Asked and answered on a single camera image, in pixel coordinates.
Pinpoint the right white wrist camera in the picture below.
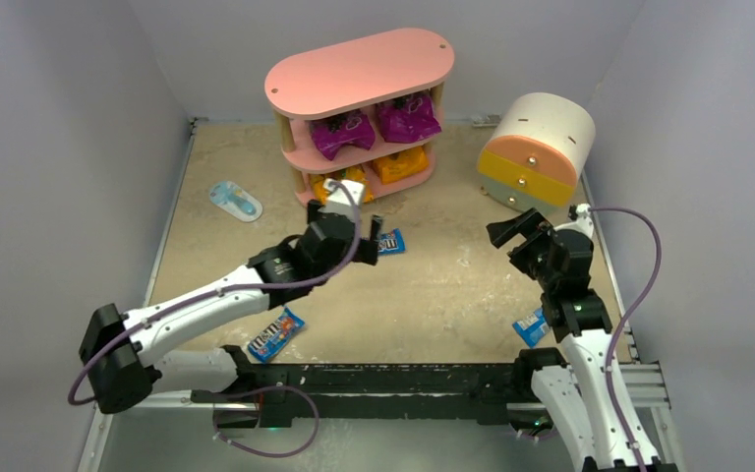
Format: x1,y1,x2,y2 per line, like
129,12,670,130
554,204,595,239

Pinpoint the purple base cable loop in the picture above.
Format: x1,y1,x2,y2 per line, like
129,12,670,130
210,383,320,459

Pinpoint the blue m&m's candy pack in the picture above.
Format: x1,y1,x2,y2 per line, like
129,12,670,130
247,307,305,363
378,228,406,256

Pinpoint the light blue blister package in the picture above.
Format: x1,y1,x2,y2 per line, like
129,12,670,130
208,181,263,223

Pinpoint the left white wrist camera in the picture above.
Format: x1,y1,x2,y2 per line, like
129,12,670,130
322,178,366,222

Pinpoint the orange gummy candy bag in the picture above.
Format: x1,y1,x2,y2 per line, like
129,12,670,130
371,147,429,185
310,165,376,205

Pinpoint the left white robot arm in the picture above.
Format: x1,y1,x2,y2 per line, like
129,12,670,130
68,201,383,414

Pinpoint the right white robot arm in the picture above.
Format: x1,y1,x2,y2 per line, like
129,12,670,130
486,205,677,471

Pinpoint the pink three-tier shelf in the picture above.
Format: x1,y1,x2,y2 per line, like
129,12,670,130
264,28,455,204

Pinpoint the black metal base rail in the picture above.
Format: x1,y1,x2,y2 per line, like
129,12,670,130
93,361,671,432

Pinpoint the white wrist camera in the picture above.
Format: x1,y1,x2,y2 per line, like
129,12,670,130
322,178,366,222
554,204,595,239

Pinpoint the purple grape candy bag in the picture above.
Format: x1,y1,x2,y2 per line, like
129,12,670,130
376,91,441,144
309,109,377,160

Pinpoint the white round drawer cabinet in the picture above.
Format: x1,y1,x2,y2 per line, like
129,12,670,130
477,92,596,216

